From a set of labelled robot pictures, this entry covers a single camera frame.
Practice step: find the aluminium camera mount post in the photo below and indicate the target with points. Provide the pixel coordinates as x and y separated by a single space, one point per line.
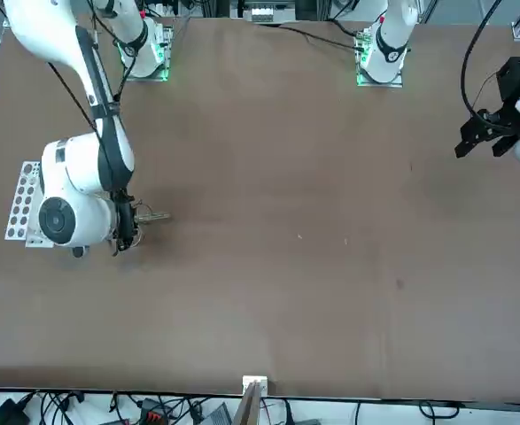
251 400

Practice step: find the white test tube rack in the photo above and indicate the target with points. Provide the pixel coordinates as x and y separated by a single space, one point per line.
22 199

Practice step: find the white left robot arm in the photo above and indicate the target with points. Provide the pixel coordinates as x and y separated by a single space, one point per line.
392 40

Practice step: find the black power adapter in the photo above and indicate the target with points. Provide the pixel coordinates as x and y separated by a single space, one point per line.
7 411

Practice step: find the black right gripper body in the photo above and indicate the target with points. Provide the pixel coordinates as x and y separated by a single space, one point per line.
126 221

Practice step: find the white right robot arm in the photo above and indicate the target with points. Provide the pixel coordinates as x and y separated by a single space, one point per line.
64 177

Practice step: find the black device with red plugs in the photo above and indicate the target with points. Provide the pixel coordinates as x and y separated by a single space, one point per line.
153 414

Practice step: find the white power strip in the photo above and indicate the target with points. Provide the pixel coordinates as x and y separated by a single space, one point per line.
266 11

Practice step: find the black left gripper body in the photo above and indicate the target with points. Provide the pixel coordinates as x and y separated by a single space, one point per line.
514 77

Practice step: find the clear glass test tube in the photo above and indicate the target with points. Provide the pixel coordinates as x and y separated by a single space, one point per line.
155 217

